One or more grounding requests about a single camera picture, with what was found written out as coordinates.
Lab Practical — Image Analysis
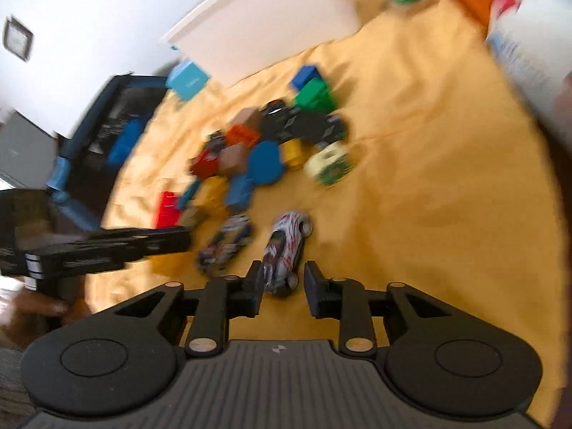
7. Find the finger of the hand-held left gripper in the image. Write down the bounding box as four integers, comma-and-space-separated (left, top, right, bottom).
85, 226, 194, 274

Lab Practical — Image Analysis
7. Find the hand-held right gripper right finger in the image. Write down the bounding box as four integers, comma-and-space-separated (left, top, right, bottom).
304, 260, 465, 358

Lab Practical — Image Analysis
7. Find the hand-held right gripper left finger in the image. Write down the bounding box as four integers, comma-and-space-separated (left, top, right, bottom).
107, 260, 265, 358

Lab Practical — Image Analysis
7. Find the white red toy car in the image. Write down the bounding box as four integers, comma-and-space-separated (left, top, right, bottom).
261, 210, 312, 298

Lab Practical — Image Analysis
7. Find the pale green toy block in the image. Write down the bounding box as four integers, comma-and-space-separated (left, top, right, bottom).
305, 140, 357, 188

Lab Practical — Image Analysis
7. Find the blue round toy block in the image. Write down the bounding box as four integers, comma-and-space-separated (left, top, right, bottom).
247, 140, 285, 186

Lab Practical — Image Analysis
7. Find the white plastic storage bin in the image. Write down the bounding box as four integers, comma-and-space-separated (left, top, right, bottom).
158, 0, 364, 89

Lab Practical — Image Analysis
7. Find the person's left hand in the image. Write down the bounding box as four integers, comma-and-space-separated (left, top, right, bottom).
0, 294, 91, 346

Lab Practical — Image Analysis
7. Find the blue toy car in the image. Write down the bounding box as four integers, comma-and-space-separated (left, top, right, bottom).
197, 213, 255, 276

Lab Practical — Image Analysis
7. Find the grey furniture panel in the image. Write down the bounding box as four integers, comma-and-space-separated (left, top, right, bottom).
0, 111, 60, 189

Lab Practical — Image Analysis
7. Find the dark blue fabric bag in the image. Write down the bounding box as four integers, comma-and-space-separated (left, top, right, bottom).
46, 71, 180, 234

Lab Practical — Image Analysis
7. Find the pile of colourful toys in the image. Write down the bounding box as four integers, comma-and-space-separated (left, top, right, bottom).
154, 65, 351, 233

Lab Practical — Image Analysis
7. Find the light blue box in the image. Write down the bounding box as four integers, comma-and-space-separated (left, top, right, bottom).
165, 59, 212, 102

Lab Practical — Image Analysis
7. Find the yellow blanket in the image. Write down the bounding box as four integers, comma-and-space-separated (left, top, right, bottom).
85, 0, 569, 429

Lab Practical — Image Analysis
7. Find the white baby diaper pack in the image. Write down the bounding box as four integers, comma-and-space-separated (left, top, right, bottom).
485, 0, 572, 131

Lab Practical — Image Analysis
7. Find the dark framed wall picture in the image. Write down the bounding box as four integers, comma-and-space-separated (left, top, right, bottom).
2, 15, 35, 61

